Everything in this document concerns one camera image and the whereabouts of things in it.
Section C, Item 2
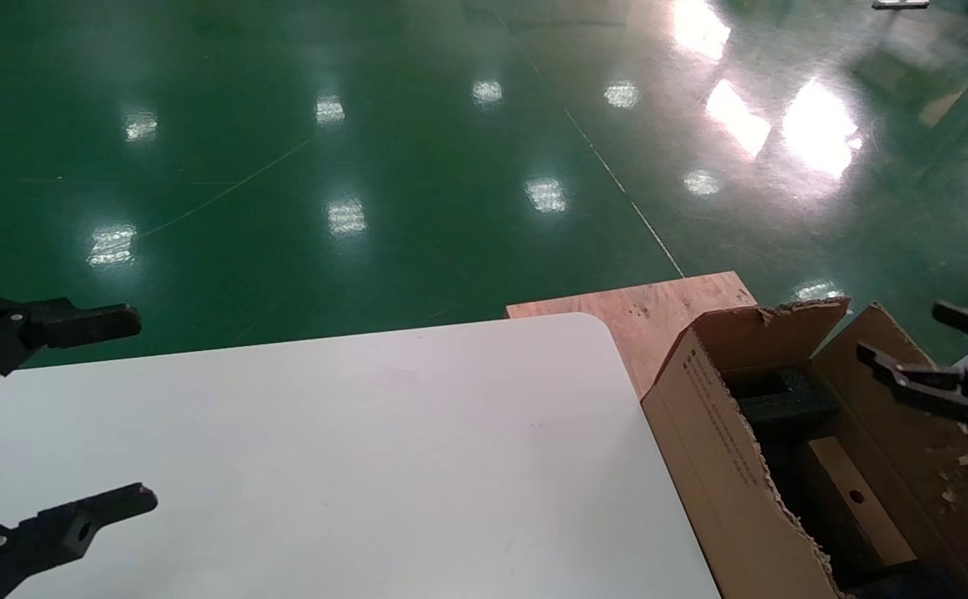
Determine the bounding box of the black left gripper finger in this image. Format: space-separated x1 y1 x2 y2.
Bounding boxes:
0 483 160 599
0 295 143 414

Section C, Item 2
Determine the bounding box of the big open cardboard box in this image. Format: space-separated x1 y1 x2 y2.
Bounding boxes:
641 297 968 599

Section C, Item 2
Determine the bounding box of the black foam insert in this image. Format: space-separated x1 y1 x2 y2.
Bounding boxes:
737 368 842 430

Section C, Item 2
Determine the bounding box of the wooden pallet board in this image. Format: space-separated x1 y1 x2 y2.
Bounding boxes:
506 271 758 401

